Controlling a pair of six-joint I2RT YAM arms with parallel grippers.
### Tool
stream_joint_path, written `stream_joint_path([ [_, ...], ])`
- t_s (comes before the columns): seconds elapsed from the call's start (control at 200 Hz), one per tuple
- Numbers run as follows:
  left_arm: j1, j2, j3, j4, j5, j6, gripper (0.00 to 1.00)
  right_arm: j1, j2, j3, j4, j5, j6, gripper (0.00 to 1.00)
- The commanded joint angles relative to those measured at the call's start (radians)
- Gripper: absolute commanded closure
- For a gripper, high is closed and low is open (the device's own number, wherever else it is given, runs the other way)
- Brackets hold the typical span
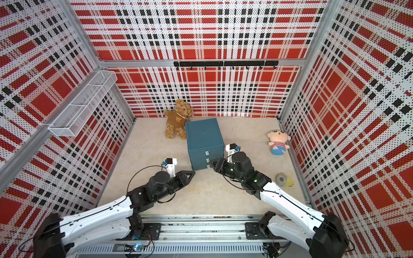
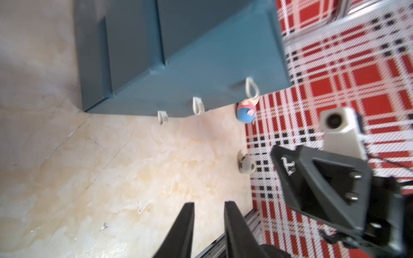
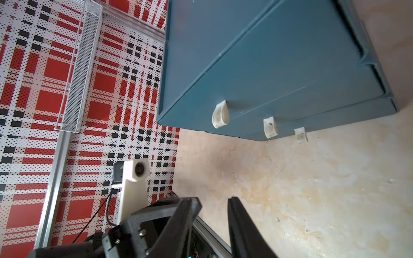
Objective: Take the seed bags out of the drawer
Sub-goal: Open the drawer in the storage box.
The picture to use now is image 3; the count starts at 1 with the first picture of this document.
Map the white wire mesh basket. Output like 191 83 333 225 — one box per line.
55 1 103 133

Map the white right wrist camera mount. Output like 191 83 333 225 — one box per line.
116 158 151 224

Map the teal drawer cabinet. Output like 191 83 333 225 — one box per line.
156 0 398 142

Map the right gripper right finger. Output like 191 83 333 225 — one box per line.
228 197 276 258

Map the teal bottom drawer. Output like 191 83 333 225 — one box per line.
245 96 398 144

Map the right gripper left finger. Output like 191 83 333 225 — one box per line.
102 197 202 258

